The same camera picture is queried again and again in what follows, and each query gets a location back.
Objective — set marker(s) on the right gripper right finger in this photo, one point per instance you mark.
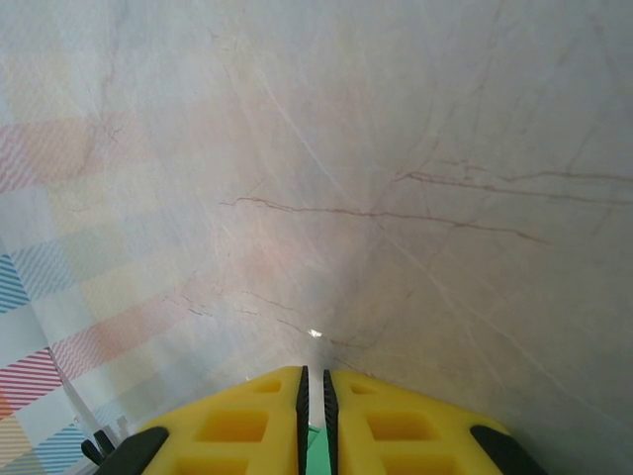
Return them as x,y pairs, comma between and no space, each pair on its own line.
410,435

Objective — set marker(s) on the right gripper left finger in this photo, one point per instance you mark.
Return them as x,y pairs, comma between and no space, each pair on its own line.
222,435

